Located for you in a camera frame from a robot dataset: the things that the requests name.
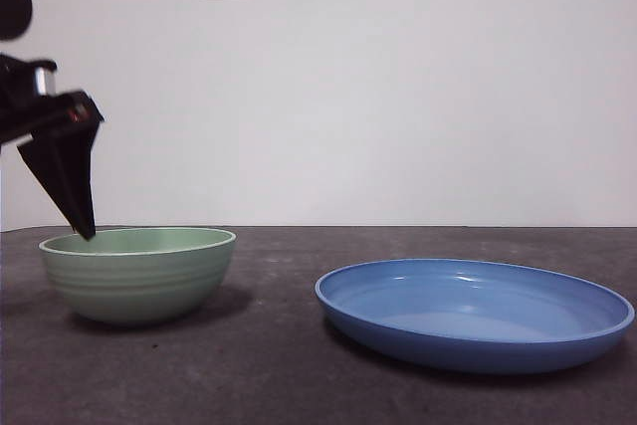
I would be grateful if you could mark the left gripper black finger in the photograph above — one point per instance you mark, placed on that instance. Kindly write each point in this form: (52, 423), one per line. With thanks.
(69, 181)

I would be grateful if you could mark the green bowl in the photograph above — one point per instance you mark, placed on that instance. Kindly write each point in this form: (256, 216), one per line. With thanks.
(139, 290)

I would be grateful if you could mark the blue plate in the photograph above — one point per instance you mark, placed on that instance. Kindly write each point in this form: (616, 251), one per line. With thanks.
(468, 340)

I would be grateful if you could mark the pale grey camera box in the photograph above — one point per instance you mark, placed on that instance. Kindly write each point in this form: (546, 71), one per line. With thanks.
(46, 79)

